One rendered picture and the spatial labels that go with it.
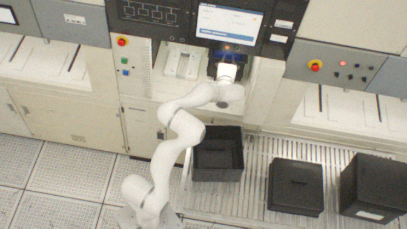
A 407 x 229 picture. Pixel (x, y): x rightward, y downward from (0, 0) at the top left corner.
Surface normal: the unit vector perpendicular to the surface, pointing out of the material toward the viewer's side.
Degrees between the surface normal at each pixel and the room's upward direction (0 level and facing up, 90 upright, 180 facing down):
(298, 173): 0
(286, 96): 90
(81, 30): 90
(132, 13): 90
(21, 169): 0
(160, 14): 90
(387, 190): 0
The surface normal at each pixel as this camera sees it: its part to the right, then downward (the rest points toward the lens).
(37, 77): 0.09, -0.54
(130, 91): -0.14, 0.82
